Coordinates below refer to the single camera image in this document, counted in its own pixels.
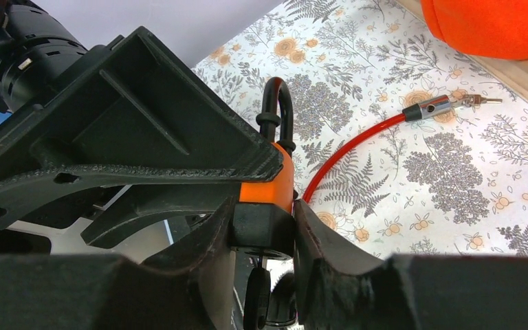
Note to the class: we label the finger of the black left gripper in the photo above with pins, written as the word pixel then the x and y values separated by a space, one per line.
pixel 142 206
pixel 76 125

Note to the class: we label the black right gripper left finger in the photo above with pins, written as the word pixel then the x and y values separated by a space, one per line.
pixel 186 286

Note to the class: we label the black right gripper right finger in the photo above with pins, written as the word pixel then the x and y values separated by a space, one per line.
pixel 340 286

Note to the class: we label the orange black padlock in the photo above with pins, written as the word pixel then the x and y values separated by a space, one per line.
pixel 263 224

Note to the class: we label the red cable lock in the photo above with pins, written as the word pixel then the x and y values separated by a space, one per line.
pixel 418 111

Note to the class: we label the black headed keys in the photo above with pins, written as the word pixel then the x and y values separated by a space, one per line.
pixel 268 306

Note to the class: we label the silver keys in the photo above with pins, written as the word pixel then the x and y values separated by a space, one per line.
pixel 474 100

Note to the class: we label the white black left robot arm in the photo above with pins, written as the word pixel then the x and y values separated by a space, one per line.
pixel 123 133

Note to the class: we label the floral table mat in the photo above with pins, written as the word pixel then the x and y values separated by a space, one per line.
pixel 454 183

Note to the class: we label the wooden clothes rack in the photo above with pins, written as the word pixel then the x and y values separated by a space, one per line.
pixel 514 73

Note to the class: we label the orange shirt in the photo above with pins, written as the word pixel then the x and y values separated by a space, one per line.
pixel 488 28

